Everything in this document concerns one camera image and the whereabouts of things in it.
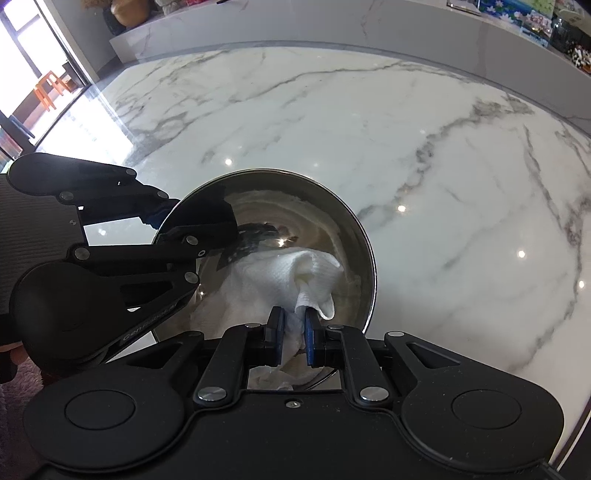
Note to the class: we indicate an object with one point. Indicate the white cloth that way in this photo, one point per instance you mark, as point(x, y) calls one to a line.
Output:
point(272, 277)

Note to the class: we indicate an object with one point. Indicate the black and white figurines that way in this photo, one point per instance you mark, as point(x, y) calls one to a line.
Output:
point(579, 57)

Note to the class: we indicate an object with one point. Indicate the brown ceramic pot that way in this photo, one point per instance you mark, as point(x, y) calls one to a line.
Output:
point(129, 11)

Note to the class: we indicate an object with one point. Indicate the purple fleece garment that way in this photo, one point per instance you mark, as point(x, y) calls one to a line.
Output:
point(23, 415)

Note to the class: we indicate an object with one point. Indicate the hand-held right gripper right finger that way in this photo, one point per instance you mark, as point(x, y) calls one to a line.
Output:
point(310, 339)

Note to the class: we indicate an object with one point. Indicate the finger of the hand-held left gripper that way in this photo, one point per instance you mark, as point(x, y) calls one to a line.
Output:
point(184, 241)
point(157, 214)

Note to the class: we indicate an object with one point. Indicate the clear acrylic stand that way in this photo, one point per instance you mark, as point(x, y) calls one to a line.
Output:
point(461, 5)

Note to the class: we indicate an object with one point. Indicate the person's left hand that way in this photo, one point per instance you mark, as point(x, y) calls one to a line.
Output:
point(19, 355)

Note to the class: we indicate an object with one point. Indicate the small framed photo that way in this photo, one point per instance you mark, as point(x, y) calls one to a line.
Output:
point(535, 30)

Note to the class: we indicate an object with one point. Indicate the lotus painting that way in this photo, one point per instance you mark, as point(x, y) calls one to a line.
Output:
point(512, 11)

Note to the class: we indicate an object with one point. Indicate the sliding glass door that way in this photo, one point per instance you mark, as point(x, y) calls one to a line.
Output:
point(32, 55)

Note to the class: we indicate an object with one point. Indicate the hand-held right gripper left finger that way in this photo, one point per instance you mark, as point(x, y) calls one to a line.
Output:
point(279, 337)

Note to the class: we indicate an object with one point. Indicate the orange stool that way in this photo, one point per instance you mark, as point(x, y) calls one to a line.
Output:
point(48, 87)

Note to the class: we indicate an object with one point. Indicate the dark glass jar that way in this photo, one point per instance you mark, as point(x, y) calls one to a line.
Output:
point(561, 37)

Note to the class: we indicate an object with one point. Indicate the stainless steel bowl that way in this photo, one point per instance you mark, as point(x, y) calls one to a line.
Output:
point(323, 221)

